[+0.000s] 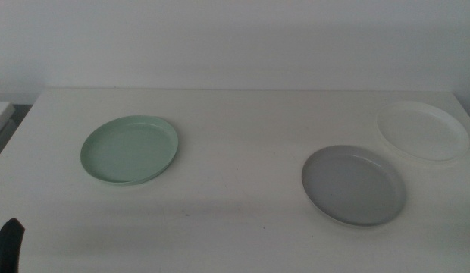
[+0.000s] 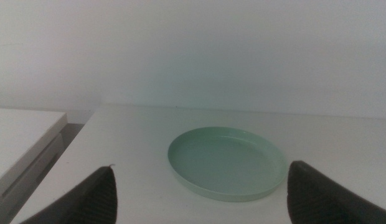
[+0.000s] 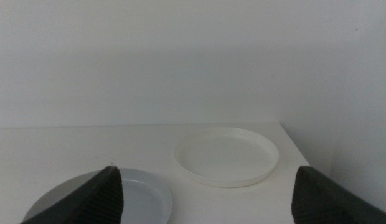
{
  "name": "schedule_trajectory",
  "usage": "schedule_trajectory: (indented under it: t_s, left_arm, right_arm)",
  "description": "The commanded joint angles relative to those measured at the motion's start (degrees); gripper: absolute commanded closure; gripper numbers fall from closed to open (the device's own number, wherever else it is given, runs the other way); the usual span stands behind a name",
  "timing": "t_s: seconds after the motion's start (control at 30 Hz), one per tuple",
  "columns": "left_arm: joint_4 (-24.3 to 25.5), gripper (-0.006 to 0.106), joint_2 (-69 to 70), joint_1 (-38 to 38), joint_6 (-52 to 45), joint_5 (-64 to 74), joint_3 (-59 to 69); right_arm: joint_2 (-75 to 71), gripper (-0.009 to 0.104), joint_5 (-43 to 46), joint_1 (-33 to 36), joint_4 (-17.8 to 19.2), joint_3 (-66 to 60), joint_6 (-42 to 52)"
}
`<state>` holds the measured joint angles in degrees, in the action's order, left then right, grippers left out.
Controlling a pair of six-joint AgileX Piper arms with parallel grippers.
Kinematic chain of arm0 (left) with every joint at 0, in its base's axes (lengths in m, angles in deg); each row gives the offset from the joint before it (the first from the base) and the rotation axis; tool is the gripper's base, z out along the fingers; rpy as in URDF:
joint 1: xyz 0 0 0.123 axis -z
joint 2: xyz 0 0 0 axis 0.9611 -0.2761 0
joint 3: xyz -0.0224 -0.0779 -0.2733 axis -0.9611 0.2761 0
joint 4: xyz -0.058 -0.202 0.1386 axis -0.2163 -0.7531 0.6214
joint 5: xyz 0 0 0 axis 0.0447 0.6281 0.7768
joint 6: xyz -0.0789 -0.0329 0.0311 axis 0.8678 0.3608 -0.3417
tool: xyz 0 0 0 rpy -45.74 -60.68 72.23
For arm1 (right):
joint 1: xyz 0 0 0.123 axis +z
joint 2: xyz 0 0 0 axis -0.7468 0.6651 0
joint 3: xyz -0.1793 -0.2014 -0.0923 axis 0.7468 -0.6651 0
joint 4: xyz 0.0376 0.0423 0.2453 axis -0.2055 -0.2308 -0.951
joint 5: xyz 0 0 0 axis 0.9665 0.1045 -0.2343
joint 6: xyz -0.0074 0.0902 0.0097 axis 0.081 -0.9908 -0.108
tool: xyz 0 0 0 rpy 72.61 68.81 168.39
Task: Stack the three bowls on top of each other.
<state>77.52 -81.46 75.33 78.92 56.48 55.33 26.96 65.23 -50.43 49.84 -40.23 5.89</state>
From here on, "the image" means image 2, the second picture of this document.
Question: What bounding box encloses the white side table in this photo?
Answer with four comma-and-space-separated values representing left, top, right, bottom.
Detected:
0, 107, 68, 224

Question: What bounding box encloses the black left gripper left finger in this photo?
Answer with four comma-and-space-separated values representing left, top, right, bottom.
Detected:
20, 165, 118, 224

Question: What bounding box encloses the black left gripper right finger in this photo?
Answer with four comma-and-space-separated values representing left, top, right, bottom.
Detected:
287, 160, 386, 224

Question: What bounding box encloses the pale green shallow bowl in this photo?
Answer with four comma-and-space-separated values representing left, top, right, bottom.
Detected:
167, 126, 288, 203

